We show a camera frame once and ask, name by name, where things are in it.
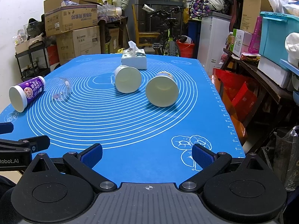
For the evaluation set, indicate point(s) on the lower cardboard box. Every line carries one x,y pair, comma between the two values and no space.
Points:
85,41

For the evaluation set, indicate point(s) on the black metal shelf rack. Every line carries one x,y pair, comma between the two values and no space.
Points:
34,68

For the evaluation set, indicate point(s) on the dark wooden side table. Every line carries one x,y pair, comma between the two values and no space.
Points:
275,106

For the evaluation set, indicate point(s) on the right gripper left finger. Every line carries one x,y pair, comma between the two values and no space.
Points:
81,164

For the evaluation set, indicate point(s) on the wooden chair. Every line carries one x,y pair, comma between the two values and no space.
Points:
143,37

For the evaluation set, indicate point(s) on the green white product box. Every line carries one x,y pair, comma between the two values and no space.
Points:
241,42

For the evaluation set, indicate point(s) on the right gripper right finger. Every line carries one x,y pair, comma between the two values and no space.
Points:
212,164

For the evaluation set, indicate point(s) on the red plastic bucket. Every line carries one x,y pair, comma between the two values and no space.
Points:
186,49

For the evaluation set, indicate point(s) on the black green bicycle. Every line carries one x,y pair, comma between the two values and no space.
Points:
165,44

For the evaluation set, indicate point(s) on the blue silicone baking mat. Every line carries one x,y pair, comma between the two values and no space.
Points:
142,143

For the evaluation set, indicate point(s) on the floral fabric bundle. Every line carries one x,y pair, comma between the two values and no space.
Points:
198,9

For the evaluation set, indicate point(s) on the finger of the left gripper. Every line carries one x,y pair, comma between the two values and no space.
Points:
35,144
6,127

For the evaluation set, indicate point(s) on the white chest freezer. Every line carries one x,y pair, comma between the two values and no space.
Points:
213,34

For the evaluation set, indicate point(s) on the blue printed paper cup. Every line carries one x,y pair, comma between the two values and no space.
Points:
162,90

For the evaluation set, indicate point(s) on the tall cardboard box right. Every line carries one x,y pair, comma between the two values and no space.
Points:
251,10

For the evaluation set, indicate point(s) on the red shopping bag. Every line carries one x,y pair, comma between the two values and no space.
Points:
240,90

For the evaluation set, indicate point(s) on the upper open cardboard box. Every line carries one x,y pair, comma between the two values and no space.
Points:
67,15

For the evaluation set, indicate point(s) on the clear plastic cup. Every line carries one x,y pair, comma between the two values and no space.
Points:
59,89

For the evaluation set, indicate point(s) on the plain white paper cup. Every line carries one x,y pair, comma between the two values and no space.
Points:
127,79

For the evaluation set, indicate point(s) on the purple paper cup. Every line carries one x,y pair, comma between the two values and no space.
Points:
23,94

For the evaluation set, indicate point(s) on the turquoise plastic storage bin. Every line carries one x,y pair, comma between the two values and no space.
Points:
274,30

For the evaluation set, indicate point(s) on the white tissue box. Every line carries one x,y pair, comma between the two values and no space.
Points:
134,57

